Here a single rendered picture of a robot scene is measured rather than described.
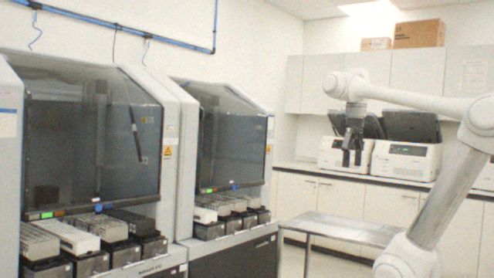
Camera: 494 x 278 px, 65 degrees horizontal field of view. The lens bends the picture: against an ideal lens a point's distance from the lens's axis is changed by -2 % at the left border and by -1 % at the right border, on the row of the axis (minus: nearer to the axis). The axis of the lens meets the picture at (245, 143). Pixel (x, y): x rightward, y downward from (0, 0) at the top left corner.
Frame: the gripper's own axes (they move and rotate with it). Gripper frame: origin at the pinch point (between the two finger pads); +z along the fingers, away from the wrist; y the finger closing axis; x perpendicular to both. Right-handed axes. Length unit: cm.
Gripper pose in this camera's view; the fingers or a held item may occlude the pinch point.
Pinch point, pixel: (351, 164)
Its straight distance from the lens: 176.4
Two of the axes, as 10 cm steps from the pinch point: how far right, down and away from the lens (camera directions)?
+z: -0.6, 10.0, 0.5
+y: 6.0, 0.0, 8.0
